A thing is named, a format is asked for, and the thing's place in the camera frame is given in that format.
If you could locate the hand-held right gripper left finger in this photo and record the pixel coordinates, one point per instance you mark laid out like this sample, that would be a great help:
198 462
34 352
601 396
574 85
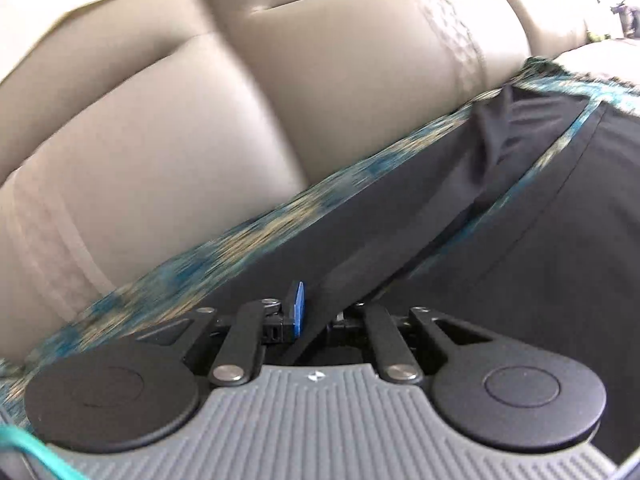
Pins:
298 310

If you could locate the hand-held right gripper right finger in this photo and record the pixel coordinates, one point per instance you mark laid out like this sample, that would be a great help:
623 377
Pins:
382 332

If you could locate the black pants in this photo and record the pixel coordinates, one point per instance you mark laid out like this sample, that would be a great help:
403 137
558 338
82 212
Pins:
505 260

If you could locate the blue patterned sofa cover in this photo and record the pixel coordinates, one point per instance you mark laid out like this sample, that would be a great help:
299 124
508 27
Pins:
225 255

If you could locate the beige leather sofa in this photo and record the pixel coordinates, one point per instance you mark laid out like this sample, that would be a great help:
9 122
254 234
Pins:
200 125

